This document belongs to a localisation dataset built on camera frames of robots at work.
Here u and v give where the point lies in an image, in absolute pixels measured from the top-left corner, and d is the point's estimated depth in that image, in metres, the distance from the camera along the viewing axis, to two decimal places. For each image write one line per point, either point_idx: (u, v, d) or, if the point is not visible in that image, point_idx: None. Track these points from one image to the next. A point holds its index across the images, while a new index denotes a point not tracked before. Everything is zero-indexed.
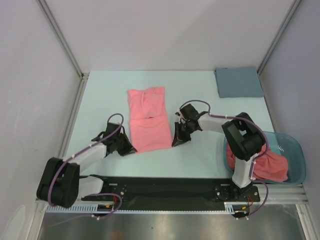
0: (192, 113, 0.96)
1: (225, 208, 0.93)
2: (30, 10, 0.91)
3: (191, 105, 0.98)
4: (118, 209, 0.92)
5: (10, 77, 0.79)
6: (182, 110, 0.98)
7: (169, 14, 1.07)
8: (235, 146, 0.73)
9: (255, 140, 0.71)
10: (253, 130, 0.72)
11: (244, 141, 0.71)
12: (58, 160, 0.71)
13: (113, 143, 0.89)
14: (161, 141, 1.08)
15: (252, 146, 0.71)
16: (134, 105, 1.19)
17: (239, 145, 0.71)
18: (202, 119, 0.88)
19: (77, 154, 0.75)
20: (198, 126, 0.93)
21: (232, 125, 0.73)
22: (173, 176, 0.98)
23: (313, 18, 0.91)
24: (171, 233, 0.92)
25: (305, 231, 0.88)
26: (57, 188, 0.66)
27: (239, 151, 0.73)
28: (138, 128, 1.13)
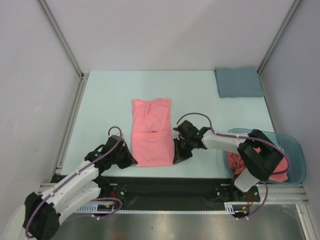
0: (191, 131, 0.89)
1: (225, 208, 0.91)
2: (30, 9, 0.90)
3: (189, 122, 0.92)
4: (119, 210, 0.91)
5: (10, 76, 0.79)
6: (180, 127, 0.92)
7: (169, 14, 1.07)
8: (255, 169, 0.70)
9: (274, 157, 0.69)
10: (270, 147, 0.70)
11: (263, 162, 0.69)
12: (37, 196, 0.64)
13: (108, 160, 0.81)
14: (162, 158, 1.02)
15: (272, 165, 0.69)
16: (138, 117, 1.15)
17: (260, 167, 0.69)
18: (206, 139, 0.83)
19: (59, 189, 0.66)
20: (202, 144, 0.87)
21: (248, 146, 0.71)
22: (173, 177, 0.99)
23: (314, 18, 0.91)
24: (171, 233, 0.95)
25: (305, 230, 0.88)
26: (35, 224, 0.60)
27: (260, 173, 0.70)
28: (139, 142, 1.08)
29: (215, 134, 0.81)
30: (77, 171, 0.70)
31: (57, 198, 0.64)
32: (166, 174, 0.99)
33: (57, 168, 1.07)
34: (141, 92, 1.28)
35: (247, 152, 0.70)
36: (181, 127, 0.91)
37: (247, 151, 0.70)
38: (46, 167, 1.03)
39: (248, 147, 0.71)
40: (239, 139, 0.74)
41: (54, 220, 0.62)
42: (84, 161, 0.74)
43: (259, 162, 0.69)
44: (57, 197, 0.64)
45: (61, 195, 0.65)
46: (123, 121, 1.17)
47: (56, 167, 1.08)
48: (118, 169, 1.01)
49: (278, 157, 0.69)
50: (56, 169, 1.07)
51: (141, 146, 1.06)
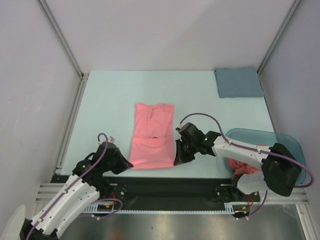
0: (197, 136, 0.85)
1: (225, 208, 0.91)
2: (30, 9, 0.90)
3: (194, 125, 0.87)
4: (120, 210, 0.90)
5: (10, 76, 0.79)
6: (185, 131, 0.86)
7: (169, 14, 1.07)
8: (278, 187, 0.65)
9: (295, 172, 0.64)
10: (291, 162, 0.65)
11: (285, 177, 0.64)
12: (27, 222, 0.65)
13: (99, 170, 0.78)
14: (160, 162, 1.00)
15: (293, 182, 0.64)
16: (140, 121, 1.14)
17: (283, 185, 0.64)
18: (218, 148, 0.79)
19: (47, 212, 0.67)
20: (210, 151, 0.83)
21: (271, 163, 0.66)
22: (173, 176, 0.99)
23: (314, 17, 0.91)
24: (171, 233, 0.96)
25: (305, 230, 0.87)
26: None
27: (284, 191, 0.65)
28: (139, 146, 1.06)
29: (229, 143, 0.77)
30: (63, 190, 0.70)
31: (46, 224, 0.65)
32: (167, 174, 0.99)
33: (57, 168, 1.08)
34: (141, 92, 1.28)
35: (270, 169, 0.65)
36: (186, 131, 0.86)
37: (270, 168, 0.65)
38: (46, 167, 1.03)
39: (270, 163, 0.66)
40: (260, 154, 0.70)
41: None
42: (72, 176, 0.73)
43: (282, 180, 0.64)
44: (46, 221, 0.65)
45: (49, 219, 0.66)
46: (123, 121, 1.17)
47: (56, 168, 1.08)
48: None
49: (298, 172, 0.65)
50: (56, 169, 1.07)
51: (140, 151, 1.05)
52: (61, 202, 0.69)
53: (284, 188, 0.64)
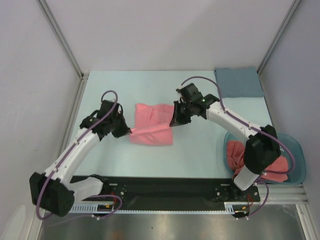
0: (196, 96, 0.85)
1: (225, 208, 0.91)
2: (30, 10, 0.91)
3: (195, 87, 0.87)
4: (118, 210, 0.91)
5: (10, 77, 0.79)
6: (184, 90, 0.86)
7: (169, 14, 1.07)
8: (253, 162, 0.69)
9: (274, 156, 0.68)
10: (275, 147, 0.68)
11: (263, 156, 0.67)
12: (40, 176, 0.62)
13: (108, 124, 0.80)
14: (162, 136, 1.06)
15: (269, 162, 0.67)
16: (140, 122, 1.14)
17: (258, 163, 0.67)
18: (212, 112, 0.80)
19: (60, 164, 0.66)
20: (203, 113, 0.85)
21: (257, 140, 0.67)
22: (171, 176, 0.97)
23: (314, 17, 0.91)
24: (171, 233, 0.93)
25: (305, 230, 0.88)
26: (48, 201, 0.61)
27: (256, 167, 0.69)
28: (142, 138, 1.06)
29: (223, 111, 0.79)
30: (75, 141, 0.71)
31: (63, 172, 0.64)
32: (167, 174, 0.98)
33: None
34: (141, 92, 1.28)
35: (254, 145, 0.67)
36: (185, 90, 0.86)
37: (254, 144, 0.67)
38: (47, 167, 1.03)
39: (256, 141, 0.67)
40: (250, 130, 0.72)
41: (66, 194, 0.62)
42: (80, 129, 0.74)
43: (260, 158, 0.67)
44: (62, 171, 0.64)
45: (65, 168, 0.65)
46: None
47: None
48: (116, 169, 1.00)
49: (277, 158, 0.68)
50: None
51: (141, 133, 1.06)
52: (74, 153, 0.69)
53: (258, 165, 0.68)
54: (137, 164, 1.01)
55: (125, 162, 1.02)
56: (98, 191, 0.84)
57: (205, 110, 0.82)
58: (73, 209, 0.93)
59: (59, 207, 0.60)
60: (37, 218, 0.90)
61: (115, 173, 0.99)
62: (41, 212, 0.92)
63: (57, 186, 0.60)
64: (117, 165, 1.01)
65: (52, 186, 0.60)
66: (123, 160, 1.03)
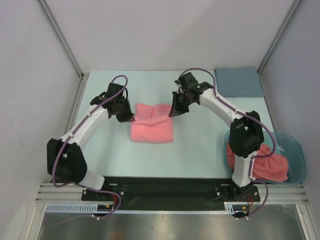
0: (192, 83, 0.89)
1: (225, 208, 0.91)
2: (30, 9, 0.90)
3: (192, 75, 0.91)
4: (118, 210, 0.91)
5: (9, 76, 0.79)
6: (182, 78, 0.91)
7: (169, 14, 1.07)
8: (236, 145, 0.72)
9: (257, 141, 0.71)
10: (257, 132, 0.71)
11: (245, 139, 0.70)
12: (57, 141, 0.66)
13: (116, 103, 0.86)
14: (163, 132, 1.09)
15: (251, 145, 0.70)
16: None
17: (241, 146, 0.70)
18: (204, 97, 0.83)
19: (75, 130, 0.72)
20: (197, 99, 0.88)
21: (241, 124, 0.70)
22: (172, 177, 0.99)
23: (314, 17, 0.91)
24: (171, 233, 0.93)
25: (305, 231, 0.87)
26: (64, 167, 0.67)
27: (239, 150, 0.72)
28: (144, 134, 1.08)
29: (214, 97, 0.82)
30: (88, 113, 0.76)
31: (78, 137, 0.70)
32: (168, 174, 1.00)
33: None
34: (140, 92, 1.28)
35: (237, 129, 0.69)
36: (183, 78, 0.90)
37: (238, 127, 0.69)
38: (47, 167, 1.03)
39: (241, 124, 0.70)
40: (236, 114, 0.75)
41: (81, 158, 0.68)
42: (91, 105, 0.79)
43: (242, 140, 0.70)
44: (78, 136, 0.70)
45: (80, 134, 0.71)
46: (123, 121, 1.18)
47: None
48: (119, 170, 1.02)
49: (259, 143, 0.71)
50: None
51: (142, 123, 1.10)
52: (88, 123, 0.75)
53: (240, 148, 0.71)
54: (137, 166, 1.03)
55: (127, 163, 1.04)
56: (100, 186, 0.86)
57: (199, 96, 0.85)
58: (73, 209, 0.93)
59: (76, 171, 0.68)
60: (37, 218, 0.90)
61: (115, 174, 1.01)
62: (41, 212, 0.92)
63: (75, 149, 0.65)
64: (118, 164, 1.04)
65: (71, 149, 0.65)
66: (124, 161, 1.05)
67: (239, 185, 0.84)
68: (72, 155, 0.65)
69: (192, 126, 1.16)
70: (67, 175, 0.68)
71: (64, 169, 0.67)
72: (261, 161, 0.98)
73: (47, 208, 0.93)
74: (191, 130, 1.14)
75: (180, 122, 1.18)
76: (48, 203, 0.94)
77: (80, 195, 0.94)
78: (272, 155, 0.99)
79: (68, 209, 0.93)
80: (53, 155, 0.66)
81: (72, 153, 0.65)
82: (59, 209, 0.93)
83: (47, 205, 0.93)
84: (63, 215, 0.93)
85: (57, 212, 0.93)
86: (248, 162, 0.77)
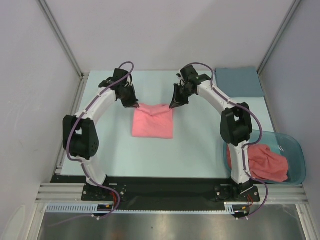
0: (192, 75, 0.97)
1: (225, 208, 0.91)
2: (30, 10, 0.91)
3: (193, 68, 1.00)
4: (115, 210, 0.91)
5: (10, 77, 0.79)
6: (183, 70, 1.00)
7: (169, 14, 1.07)
8: (226, 133, 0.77)
9: (245, 131, 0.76)
10: (246, 122, 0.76)
11: (234, 128, 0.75)
12: (72, 117, 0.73)
13: (123, 87, 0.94)
14: (164, 126, 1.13)
15: (239, 134, 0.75)
16: (140, 120, 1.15)
17: (230, 133, 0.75)
18: (201, 87, 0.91)
19: (88, 109, 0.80)
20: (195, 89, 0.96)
21: (231, 112, 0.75)
22: (171, 176, 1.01)
23: (314, 17, 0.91)
24: (171, 233, 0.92)
25: (305, 231, 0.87)
26: (80, 141, 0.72)
27: (228, 137, 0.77)
28: (145, 126, 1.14)
29: (211, 87, 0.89)
30: (98, 94, 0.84)
31: (91, 114, 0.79)
32: (168, 174, 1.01)
33: (57, 168, 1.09)
34: (140, 91, 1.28)
35: (228, 116, 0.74)
36: (184, 70, 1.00)
37: (228, 115, 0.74)
38: (47, 166, 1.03)
39: (231, 113, 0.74)
40: (228, 104, 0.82)
41: (94, 133, 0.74)
42: (100, 88, 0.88)
43: (232, 129, 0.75)
44: (90, 113, 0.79)
45: (93, 111, 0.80)
46: (123, 121, 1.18)
47: (56, 168, 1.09)
48: (119, 169, 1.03)
49: (248, 132, 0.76)
50: (56, 169, 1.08)
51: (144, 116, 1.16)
52: (98, 103, 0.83)
53: (229, 136, 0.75)
54: (137, 166, 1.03)
55: (127, 162, 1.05)
56: (101, 181, 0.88)
57: (197, 87, 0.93)
58: (73, 209, 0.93)
59: (90, 145, 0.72)
60: (37, 218, 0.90)
61: (115, 174, 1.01)
62: (41, 212, 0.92)
63: (89, 122, 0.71)
64: (118, 164, 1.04)
65: (86, 122, 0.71)
66: (125, 161, 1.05)
67: (237, 182, 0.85)
68: (86, 128, 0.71)
69: (192, 126, 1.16)
70: (81, 150, 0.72)
71: (78, 144, 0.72)
72: (261, 161, 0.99)
73: (47, 208, 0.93)
74: (191, 130, 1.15)
75: (180, 122, 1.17)
76: (48, 203, 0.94)
77: (80, 196, 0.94)
78: (272, 155, 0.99)
79: (68, 210, 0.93)
80: (69, 129, 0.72)
81: (87, 126, 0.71)
82: (59, 209, 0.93)
83: (47, 205, 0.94)
84: (62, 215, 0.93)
85: (57, 213, 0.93)
86: (241, 152, 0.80)
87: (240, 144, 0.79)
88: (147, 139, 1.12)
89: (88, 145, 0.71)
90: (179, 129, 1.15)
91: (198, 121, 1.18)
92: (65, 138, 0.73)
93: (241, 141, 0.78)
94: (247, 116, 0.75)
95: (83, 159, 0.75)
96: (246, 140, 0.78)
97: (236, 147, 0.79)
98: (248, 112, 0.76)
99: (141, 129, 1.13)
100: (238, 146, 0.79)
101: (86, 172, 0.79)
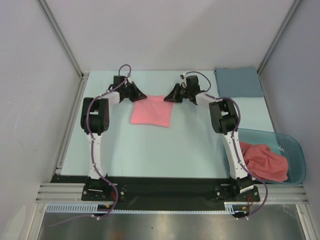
0: (194, 88, 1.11)
1: (225, 208, 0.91)
2: (30, 10, 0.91)
3: (197, 80, 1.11)
4: (115, 209, 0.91)
5: (10, 77, 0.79)
6: (188, 79, 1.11)
7: (169, 14, 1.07)
8: (214, 122, 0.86)
9: (231, 121, 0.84)
10: (232, 113, 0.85)
11: (220, 118, 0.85)
12: (89, 98, 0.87)
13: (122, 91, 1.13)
14: (160, 120, 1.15)
15: (226, 124, 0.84)
16: (141, 108, 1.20)
17: (217, 122, 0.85)
18: (198, 97, 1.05)
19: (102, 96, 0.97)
20: (194, 101, 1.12)
21: (217, 103, 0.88)
22: (172, 176, 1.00)
23: (314, 17, 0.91)
24: (171, 233, 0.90)
25: (305, 231, 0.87)
26: (94, 118, 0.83)
27: (216, 127, 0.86)
28: (144, 114, 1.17)
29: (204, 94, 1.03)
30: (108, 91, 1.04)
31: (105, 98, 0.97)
32: (168, 173, 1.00)
33: (57, 168, 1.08)
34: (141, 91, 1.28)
35: (213, 106, 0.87)
36: (189, 79, 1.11)
37: (213, 105, 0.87)
38: (47, 167, 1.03)
39: (215, 104, 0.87)
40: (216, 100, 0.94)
41: (107, 112, 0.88)
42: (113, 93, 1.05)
43: (218, 118, 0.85)
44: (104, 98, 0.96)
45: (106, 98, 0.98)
46: (125, 121, 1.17)
47: (56, 168, 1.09)
48: (120, 170, 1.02)
49: (235, 122, 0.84)
50: (56, 169, 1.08)
51: (143, 106, 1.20)
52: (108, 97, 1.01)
53: (217, 124, 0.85)
54: (137, 165, 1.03)
55: (128, 163, 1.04)
56: (103, 173, 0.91)
57: (195, 97, 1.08)
58: (72, 209, 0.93)
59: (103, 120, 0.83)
60: (37, 218, 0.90)
61: (114, 174, 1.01)
62: (41, 212, 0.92)
63: (105, 101, 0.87)
64: (117, 163, 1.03)
65: (102, 101, 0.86)
66: (125, 160, 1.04)
67: (235, 176, 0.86)
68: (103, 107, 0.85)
69: (192, 125, 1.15)
70: (95, 126, 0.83)
71: (94, 121, 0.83)
72: (261, 161, 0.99)
73: (47, 208, 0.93)
74: (192, 130, 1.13)
75: (181, 121, 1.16)
76: (48, 203, 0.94)
77: (80, 195, 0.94)
78: (272, 155, 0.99)
79: (67, 209, 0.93)
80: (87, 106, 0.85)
81: (104, 102, 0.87)
82: (59, 209, 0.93)
83: (47, 205, 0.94)
84: (62, 215, 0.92)
85: (57, 213, 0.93)
86: (231, 142, 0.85)
87: (229, 133, 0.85)
88: (148, 136, 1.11)
89: (102, 120, 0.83)
90: (179, 129, 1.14)
91: (203, 124, 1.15)
92: (83, 114, 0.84)
93: (229, 130, 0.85)
94: (231, 107, 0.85)
95: (95, 136, 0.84)
96: (235, 130, 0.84)
97: (226, 136, 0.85)
98: (231, 102, 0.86)
99: (140, 118, 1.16)
100: (227, 135, 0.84)
101: (92, 155, 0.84)
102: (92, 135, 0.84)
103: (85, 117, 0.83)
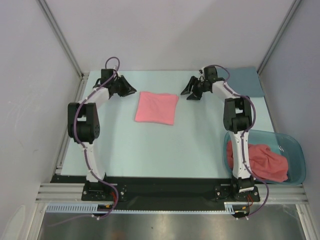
0: (212, 76, 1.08)
1: (225, 208, 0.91)
2: (30, 10, 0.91)
3: (214, 69, 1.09)
4: (115, 209, 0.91)
5: (10, 77, 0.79)
6: (205, 69, 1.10)
7: (169, 14, 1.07)
8: (226, 120, 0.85)
9: (243, 121, 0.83)
10: (246, 113, 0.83)
11: (233, 117, 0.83)
12: (75, 103, 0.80)
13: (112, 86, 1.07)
14: (163, 118, 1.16)
15: (238, 123, 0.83)
16: (144, 106, 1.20)
17: (230, 120, 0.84)
18: (215, 86, 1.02)
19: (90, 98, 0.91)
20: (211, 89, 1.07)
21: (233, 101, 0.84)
22: (172, 176, 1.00)
23: (314, 17, 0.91)
24: (171, 233, 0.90)
25: (305, 232, 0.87)
26: (83, 127, 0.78)
27: (227, 124, 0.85)
28: (148, 113, 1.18)
29: (223, 85, 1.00)
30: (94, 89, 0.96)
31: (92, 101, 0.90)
32: (168, 173, 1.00)
33: (57, 168, 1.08)
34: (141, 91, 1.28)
35: (228, 103, 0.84)
36: (207, 69, 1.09)
37: (229, 102, 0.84)
38: (47, 167, 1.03)
39: (231, 102, 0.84)
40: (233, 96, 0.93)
41: (96, 117, 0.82)
42: (103, 89, 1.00)
43: (231, 116, 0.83)
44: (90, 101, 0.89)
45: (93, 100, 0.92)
46: (125, 121, 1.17)
47: (56, 168, 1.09)
48: (119, 170, 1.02)
49: (247, 123, 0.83)
50: (56, 169, 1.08)
51: (147, 104, 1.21)
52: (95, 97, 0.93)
53: (229, 122, 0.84)
54: (137, 164, 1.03)
55: (128, 162, 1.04)
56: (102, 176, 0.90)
57: (212, 86, 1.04)
58: (72, 209, 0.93)
59: (93, 127, 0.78)
60: (37, 218, 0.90)
61: (114, 174, 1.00)
62: (41, 212, 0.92)
63: (93, 106, 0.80)
64: (117, 163, 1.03)
65: (89, 106, 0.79)
66: (124, 160, 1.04)
67: (237, 176, 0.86)
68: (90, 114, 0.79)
69: (192, 125, 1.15)
70: (85, 134, 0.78)
71: (82, 129, 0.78)
72: (261, 161, 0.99)
73: (47, 208, 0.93)
74: (192, 130, 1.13)
75: (181, 121, 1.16)
76: (48, 204, 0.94)
77: (80, 196, 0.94)
78: (272, 155, 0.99)
79: (67, 209, 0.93)
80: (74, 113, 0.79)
81: (90, 108, 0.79)
82: (59, 209, 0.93)
83: (47, 205, 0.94)
84: (62, 215, 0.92)
85: (57, 213, 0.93)
86: (239, 141, 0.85)
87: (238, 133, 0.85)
88: (148, 136, 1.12)
89: (92, 127, 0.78)
90: (179, 129, 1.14)
91: (203, 124, 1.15)
92: (70, 123, 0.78)
93: (239, 130, 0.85)
94: (247, 107, 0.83)
95: (87, 144, 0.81)
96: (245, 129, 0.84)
97: (235, 134, 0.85)
98: (248, 102, 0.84)
99: (143, 115, 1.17)
100: (237, 134, 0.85)
101: (87, 163, 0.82)
102: (83, 144, 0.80)
103: (72, 126, 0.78)
